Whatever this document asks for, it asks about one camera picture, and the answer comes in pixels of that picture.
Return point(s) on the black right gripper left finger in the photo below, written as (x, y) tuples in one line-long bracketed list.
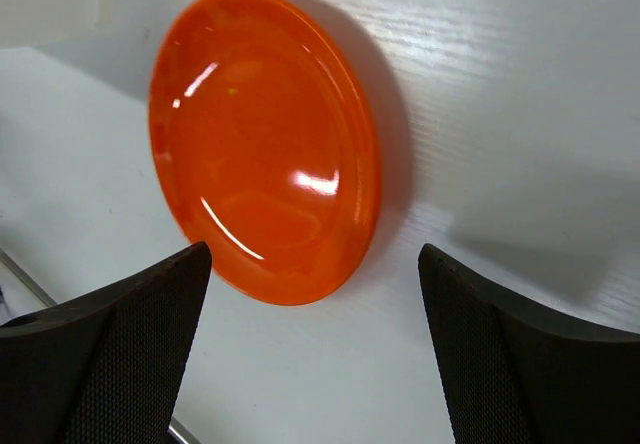
[(105, 367)]

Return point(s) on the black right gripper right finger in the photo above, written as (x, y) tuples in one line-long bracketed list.
[(516, 371)]

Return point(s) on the orange plastic plate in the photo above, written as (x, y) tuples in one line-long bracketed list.
[(265, 147)]

